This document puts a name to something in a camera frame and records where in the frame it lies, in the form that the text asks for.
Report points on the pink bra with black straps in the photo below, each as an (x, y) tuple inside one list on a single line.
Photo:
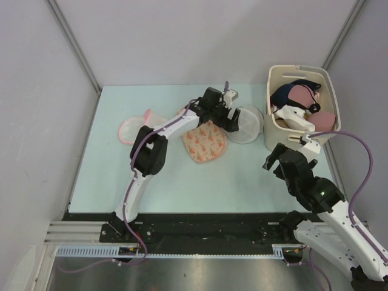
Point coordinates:
[(312, 118)]

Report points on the white mesh laundry bag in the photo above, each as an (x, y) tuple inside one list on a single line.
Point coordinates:
[(250, 123)]

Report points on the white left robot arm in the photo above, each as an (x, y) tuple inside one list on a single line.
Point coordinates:
[(148, 154)]

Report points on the cream perforated plastic basket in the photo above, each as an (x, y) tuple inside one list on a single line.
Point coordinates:
[(284, 74)]

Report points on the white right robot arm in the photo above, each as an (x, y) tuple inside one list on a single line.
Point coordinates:
[(356, 252)]

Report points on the pink round mesh laundry bag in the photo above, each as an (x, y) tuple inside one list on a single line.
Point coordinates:
[(129, 129)]

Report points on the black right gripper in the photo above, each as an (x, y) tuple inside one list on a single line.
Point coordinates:
[(270, 158)]

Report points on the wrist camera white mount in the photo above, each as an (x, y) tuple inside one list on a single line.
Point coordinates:
[(310, 147), (229, 96)]

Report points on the white garment in basket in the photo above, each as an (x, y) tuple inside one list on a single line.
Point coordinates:
[(292, 118)]

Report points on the navy blue bra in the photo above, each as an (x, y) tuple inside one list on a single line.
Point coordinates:
[(299, 93)]

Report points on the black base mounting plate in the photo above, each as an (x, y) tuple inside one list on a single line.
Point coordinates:
[(195, 229)]

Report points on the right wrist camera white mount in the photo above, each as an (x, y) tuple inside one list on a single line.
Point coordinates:
[(310, 147)]

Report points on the floral peach mesh laundry bag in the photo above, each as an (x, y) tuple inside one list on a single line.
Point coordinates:
[(205, 143)]

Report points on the white slotted cable duct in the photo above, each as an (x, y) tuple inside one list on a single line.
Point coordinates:
[(251, 251)]

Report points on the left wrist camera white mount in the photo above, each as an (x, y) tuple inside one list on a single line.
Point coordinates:
[(229, 96)]

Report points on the aluminium frame rail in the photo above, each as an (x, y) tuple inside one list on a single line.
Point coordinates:
[(73, 233)]

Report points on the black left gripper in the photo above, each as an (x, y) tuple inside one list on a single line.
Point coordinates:
[(230, 125)]

